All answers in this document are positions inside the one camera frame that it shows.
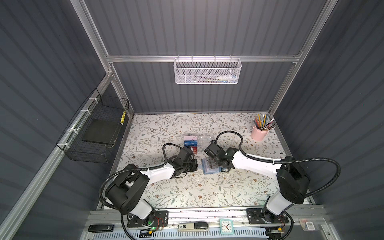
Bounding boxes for pink card in organizer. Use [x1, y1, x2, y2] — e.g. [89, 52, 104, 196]
[184, 135, 198, 141]

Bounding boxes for pens in white basket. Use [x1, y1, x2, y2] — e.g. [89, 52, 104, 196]
[195, 75, 238, 83]

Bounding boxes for pink pencil cup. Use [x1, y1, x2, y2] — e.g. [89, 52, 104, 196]
[251, 125, 269, 142]

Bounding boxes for yellow tag on basket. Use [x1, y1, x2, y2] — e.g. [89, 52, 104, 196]
[120, 110, 127, 125]

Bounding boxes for blue card in organizer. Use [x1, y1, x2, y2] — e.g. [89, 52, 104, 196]
[184, 141, 198, 147]

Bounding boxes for coloured pencils in cup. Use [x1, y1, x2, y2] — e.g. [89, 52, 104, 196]
[254, 114, 277, 131]

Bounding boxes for floral patterned table mat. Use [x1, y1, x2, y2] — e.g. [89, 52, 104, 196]
[118, 113, 290, 209]

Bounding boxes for blue leather card holder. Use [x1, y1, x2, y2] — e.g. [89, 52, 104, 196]
[202, 158, 222, 175]

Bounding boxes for silver black device on rail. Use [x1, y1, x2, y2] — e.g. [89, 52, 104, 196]
[178, 222, 210, 232]

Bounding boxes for small teal desk clock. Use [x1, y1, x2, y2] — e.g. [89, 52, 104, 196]
[220, 219, 234, 235]

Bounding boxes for white wire mesh basket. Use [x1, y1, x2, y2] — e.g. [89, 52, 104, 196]
[173, 58, 242, 85]

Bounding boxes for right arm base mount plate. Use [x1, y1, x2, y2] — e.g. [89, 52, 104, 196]
[246, 208, 290, 225]

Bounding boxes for clear acrylic organizer box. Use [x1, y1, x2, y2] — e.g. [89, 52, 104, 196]
[183, 132, 215, 154]

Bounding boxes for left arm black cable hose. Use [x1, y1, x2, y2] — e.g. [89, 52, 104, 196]
[98, 142, 184, 240]

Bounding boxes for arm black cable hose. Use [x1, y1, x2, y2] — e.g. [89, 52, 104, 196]
[215, 130, 342, 240]
[98, 142, 184, 240]

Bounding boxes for red card in organizer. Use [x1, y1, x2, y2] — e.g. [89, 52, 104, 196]
[191, 147, 198, 154]

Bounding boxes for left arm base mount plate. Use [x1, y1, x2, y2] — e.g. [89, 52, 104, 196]
[127, 210, 169, 228]

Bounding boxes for small clear packet with label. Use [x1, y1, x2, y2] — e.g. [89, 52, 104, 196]
[299, 218, 319, 232]

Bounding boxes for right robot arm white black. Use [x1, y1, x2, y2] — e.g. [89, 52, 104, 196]
[204, 140, 310, 223]

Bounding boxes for black stapler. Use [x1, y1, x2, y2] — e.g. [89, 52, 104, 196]
[88, 224, 115, 233]

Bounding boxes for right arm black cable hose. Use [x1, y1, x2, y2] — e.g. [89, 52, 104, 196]
[215, 130, 342, 240]

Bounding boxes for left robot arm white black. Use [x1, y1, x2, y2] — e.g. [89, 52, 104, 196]
[99, 143, 198, 225]

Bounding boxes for black flat pad in basket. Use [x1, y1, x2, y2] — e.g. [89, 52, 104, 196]
[82, 119, 120, 145]

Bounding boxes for black wire wall basket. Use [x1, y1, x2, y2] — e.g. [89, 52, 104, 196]
[57, 91, 130, 164]

